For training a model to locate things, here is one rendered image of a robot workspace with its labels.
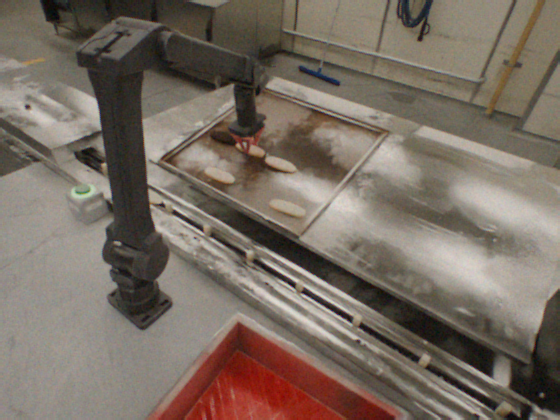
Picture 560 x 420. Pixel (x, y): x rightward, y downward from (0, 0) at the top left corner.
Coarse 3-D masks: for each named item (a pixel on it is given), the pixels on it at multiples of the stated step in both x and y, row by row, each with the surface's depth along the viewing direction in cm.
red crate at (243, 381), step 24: (240, 360) 70; (216, 384) 66; (240, 384) 67; (264, 384) 67; (288, 384) 67; (216, 408) 63; (240, 408) 63; (264, 408) 64; (288, 408) 64; (312, 408) 64
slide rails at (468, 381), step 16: (80, 160) 114; (96, 160) 114; (160, 208) 99; (176, 208) 99; (208, 240) 90; (240, 256) 87; (256, 256) 87; (288, 272) 84; (288, 288) 81; (304, 288) 81; (320, 288) 81; (320, 304) 78; (336, 304) 78; (336, 320) 75; (368, 320) 76; (368, 336) 73; (400, 336) 73; (416, 352) 71; (416, 368) 68; (448, 368) 69; (448, 384) 66; (464, 384) 67; (480, 384) 67; (464, 400) 64; (496, 400) 65; (496, 416) 62
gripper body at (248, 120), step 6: (252, 108) 99; (240, 114) 98; (246, 114) 98; (252, 114) 99; (258, 114) 105; (240, 120) 100; (246, 120) 99; (252, 120) 100; (258, 120) 103; (228, 126) 102; (234, 126) 101; (240, 126) 101; (246, 126) 101; (252, 126) 101; (240, 132) 100; (246, 132) 99
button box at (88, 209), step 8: (80, 184) 97; (64, 192) 94; (96, 192) 95; (72, 200) 93; (80, 200) 92; (88, 200) 93; (96, 200) 95; (104, 200) 97; (72, 208) 96; (80, 208) 92; (88, 208) 94; (96, 208) 96; (104, 208) 98; (80, 216) 95; (88, 216) 95; (96, 216) 97
